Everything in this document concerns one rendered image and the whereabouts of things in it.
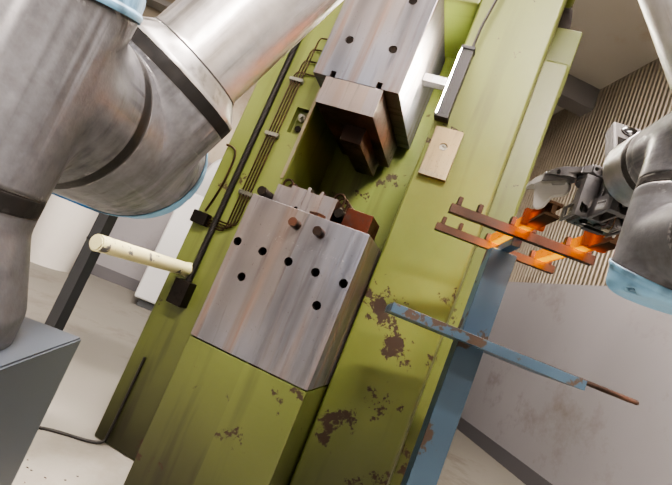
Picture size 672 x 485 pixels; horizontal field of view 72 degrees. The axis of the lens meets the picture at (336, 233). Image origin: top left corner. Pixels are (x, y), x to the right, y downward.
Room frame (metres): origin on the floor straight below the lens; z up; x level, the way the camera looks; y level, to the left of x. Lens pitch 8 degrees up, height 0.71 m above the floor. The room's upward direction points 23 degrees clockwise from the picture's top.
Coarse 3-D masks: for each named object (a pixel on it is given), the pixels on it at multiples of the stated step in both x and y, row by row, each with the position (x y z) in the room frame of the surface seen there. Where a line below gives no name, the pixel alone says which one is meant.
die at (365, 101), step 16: (336, 80) 1.39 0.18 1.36; (320, 96) 1.40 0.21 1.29; (336, 96) 1.39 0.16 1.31; (352, 96) 1.37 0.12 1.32; (368, 96) 1.36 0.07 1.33; (384, 96) 1.37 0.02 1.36; (336, 112) 1.42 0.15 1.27; (352, 112) 1.37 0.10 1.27; (368, 112) 1.35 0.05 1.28; (384, 112) 1.43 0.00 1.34; (336, 128) 1.56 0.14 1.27; (368, 128) 1.44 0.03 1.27; (384, 128) 1.50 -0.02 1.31; (384, 144) 1.57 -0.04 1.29; (384, 160) 1.68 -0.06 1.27
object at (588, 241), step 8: (584, 232) 0.89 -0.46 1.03; (576, 240) 0.93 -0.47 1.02; (584, 240) 0.88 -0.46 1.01; (592, 240) 0.87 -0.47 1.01; (600, 240) 0.84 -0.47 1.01; (608, 240) 0.80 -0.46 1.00; (616, 240) 0.79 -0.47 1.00; (576, 248) 0.94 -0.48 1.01; (584, 248) 0.92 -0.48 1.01; (592, 248) 0.86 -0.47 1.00; (600, 248) 0.85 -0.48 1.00; (608, 248) 0.83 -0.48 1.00; (536, 256) 1.14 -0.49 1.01; (544, 256) 1.10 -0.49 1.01; (552, 256) 1.07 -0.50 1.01; (560, 256) 1.04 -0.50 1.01
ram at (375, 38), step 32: (352, 0) 1.41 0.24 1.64; (384, 0) 1.38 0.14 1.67; (416, 0) 1.35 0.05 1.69; (352, 32) 1.40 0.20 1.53; (384, 32) 1.37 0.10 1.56; (416, 32) 1.34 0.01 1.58; (320, 64) 1.42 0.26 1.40; (352, 64) 1.38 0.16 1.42; (384, 64) 1.35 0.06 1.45; (416, 64) 1.38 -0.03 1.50; (416, 96) 1.53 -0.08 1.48; (416, 128) 1.71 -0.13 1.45
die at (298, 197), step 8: (280, 184) 1.40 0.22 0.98; (280, 192) 1.40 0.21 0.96; (288, 192) 1.39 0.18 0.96; (296, 192) 1.38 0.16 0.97; (304, 192) 1.38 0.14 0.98; (280, 200) 1.40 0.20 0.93; (288, 200) 1.39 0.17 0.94; (296, 200) 1.38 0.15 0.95; (304, 200) 1.37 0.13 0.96; (312, 200) 1.37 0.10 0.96; (320, 200) 1.36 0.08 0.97; (328, 200) 1.35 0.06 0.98; (336, 200) 1.35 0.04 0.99; (304, 208) 1.37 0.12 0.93; (312, 208) 1.36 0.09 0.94; (320, 208) 1.36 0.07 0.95; (328, 208) 1.35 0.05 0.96; (336, 208) 1.36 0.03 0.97; (328, 216) 1.35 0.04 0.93
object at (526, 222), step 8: (552, 200) 0.81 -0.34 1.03; (528, 208) 0.90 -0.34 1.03; (544, 208) 0.84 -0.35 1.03; (552, 208) 0.81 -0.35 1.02; (560, 208) 0.81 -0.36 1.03; (528, 216) 0.90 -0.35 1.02; (536, 216) 0.85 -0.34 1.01; (544, 216) 0.82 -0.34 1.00; (552, 216) 0.81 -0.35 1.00; (520, 224) 0.94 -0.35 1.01; (528, 224) 0.90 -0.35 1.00; (536, 224) 0.88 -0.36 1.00; (544, 224) 0.86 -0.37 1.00; (496, 232) 1.13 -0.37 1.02; (496, 240) 1.13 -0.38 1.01; (504, 240) 1.10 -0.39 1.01
